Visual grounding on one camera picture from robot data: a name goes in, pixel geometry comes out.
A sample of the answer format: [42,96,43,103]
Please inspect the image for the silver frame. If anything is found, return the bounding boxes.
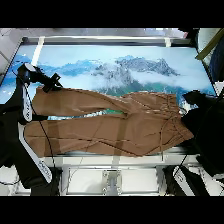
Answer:
[0,34,224,196]

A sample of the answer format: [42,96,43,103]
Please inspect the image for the brown pants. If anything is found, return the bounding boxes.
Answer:
[23,85,195,158]

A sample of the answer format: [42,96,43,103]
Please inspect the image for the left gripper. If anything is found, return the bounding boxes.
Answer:
[34,70,63,93]

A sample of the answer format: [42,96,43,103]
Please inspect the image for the black cable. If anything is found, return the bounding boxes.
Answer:
[23,81,56,161]

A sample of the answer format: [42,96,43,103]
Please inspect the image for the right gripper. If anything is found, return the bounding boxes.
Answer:
[182,89,210,108]

